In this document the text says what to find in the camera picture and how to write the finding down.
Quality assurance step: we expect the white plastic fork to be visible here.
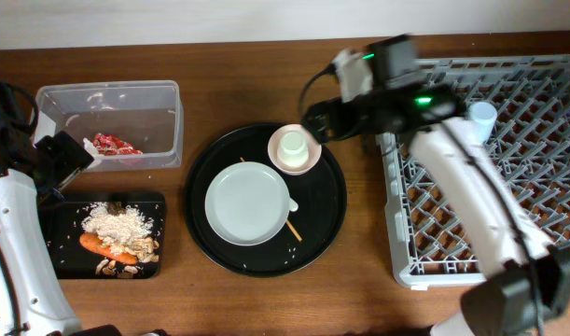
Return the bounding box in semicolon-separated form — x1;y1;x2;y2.
289;199;299;212

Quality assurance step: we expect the pink bowl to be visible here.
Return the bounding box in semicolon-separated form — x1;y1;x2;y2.
268;124;322;175

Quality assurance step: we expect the light blue cup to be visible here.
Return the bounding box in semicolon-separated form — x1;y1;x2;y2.
467;102;497;144

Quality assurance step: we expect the black rectangular tray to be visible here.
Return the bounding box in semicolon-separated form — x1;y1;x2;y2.
38;191;166;279

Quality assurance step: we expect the brown walnut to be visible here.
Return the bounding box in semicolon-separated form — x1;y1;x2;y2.
106;202;127;216

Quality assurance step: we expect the orange carrot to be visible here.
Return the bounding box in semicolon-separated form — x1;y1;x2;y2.
79;232;138;265

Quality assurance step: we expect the rice and peanuts pile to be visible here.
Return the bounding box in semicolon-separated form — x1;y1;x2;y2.
80;202;160;278

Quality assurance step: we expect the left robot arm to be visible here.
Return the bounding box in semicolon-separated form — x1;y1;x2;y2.
0;81;93;335

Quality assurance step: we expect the grey plate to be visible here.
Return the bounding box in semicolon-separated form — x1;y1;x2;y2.
204;161;292;246

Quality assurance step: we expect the round black tray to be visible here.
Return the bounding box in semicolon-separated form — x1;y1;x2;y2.
183;123;347;277

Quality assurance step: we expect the white cup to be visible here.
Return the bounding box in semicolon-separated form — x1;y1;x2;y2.
277;131;309;169

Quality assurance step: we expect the clear plastic bin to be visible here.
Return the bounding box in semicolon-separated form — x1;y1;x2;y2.
33;80;184;173

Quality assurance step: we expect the grey dishwasher rack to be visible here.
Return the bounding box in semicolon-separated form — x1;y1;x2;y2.
376;55;570;290

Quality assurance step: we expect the wooden chopstick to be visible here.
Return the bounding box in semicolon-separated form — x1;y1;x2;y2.
240;157;302;242

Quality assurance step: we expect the white tissue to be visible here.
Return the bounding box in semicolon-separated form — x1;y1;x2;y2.
83;138;103;166

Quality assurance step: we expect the red snack wrapper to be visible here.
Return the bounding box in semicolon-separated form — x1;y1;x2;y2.
93;133;142;156

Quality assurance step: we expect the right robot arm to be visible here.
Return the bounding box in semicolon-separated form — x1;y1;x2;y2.
301;35;570;335

